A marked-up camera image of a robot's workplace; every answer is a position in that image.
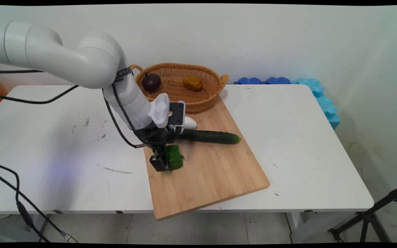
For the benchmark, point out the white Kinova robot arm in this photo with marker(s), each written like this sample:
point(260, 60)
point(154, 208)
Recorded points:
point(91, 63)

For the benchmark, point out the woven wicker basket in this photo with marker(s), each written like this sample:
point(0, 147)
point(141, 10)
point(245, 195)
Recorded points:
point(181, 93)

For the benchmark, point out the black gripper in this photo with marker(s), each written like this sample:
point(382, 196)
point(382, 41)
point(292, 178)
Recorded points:
point(157, 136)

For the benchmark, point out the light blue foam mat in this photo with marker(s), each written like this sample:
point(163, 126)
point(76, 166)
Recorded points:
point(326, 103)

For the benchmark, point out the brown potato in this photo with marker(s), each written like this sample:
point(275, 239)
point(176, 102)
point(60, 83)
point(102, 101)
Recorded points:
point(193, 83)

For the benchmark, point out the wrist camera on white mount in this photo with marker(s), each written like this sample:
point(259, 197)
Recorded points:
point(160, 110)

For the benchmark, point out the grey table leg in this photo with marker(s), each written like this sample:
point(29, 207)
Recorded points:
point(308, 227)
point(9, 230)

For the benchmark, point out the green bell pepper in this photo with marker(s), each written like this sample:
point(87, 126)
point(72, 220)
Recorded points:
point(174, 156)

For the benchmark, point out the white radish with leaves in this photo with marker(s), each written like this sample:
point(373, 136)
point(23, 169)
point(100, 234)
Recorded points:
point(190, 123)

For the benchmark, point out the dark purple round fruit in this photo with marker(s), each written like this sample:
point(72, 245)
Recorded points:
point(151, 82)

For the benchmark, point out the dark green cucumber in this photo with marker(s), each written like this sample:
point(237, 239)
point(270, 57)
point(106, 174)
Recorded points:
point(212, 136)

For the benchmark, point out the black tripod stand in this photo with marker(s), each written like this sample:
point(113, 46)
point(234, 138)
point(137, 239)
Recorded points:
point(367, 217)

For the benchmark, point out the wooden cutting board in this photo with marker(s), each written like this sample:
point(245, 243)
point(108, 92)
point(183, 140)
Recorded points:
point(209, 172)

